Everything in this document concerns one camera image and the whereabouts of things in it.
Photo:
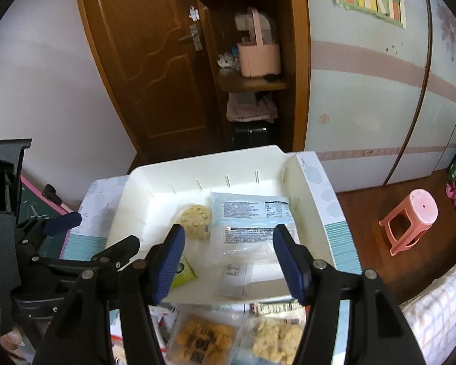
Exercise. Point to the pink toy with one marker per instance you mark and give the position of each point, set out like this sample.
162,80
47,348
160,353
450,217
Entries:
454,191

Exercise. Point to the pale sliding-door wardrobe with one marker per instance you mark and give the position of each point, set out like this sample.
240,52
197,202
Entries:
364,91

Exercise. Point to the brown wooden door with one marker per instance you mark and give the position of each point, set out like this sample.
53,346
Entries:
136,64

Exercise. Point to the round beige sticker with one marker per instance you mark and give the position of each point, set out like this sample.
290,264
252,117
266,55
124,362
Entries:
324,118

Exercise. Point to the white plastic storage bin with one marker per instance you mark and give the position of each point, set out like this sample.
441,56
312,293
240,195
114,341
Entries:
163,184

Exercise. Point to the red packet with white label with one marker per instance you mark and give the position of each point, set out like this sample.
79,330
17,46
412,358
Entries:
273,307

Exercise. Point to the grey appliance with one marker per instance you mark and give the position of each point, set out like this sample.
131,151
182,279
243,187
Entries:
247,22

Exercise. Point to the clear packet of brown cookies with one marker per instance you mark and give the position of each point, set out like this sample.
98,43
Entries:
201,340

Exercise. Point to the pink plastic basket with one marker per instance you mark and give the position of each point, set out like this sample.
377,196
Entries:
259,59

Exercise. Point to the black suitcase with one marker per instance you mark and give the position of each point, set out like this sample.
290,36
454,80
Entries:
252,135

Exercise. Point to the clear packet of yellow crisps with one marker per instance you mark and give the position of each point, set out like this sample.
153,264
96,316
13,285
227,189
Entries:
273,342

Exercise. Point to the round yellow cookie packet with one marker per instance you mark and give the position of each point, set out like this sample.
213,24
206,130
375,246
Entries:
192,220

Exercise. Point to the light blue snack packet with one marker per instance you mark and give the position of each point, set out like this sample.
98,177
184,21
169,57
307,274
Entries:
247,209

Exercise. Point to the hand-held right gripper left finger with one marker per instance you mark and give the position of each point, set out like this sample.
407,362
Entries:
170,264

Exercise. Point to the person's left hand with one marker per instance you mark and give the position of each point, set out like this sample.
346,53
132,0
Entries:
11,342

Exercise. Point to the small green snack packet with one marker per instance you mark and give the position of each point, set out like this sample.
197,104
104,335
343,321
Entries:
184,273

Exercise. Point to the white and red snack packet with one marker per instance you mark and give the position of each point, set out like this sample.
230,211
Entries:
164,317

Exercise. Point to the wooden shelf cabinet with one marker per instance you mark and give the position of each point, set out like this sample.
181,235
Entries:
298,83

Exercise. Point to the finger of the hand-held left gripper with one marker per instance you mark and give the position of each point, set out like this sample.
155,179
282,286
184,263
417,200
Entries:
118,249
62,223

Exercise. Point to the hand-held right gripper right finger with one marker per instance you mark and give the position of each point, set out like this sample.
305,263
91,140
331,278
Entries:
290,264

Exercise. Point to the translucent white snack packet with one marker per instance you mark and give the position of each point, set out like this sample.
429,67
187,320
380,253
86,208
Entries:
250,258

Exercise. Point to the checkered blanket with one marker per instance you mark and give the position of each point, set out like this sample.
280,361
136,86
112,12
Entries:
440,311

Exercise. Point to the green chalkboard with pink frame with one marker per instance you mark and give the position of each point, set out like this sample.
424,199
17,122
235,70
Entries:
32,201

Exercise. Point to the white door ornament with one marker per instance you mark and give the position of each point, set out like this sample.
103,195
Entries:
193,13

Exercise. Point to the pink plastic stool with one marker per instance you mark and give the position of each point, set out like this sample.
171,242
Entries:
418,207

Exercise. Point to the small white toys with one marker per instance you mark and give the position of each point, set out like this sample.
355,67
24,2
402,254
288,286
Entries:
227,61

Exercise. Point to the folded pink cloth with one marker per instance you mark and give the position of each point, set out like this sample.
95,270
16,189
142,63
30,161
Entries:
250,106

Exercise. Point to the black clip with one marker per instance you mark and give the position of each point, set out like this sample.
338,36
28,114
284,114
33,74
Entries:
52,193

